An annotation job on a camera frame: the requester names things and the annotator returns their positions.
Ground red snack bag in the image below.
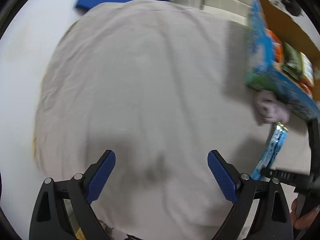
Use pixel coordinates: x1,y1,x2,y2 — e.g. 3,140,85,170
298,78,313,98

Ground orange snack bag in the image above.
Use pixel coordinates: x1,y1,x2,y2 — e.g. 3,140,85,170
265,28,284,72

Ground lilac knotted cloth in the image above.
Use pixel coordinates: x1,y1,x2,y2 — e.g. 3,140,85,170
253,90,291,125

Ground person right hand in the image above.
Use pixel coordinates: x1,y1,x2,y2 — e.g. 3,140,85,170
290,198,319,230

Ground green snack bag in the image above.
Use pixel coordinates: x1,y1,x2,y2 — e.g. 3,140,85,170
282,42,303,81

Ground grey table cloth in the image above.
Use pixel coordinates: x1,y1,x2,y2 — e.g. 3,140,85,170
34,0,271,239

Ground blue long snack pack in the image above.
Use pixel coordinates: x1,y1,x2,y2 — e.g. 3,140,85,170
251,122,288,180

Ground cardboard box blue print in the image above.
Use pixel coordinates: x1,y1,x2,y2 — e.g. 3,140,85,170
246,0,319,121

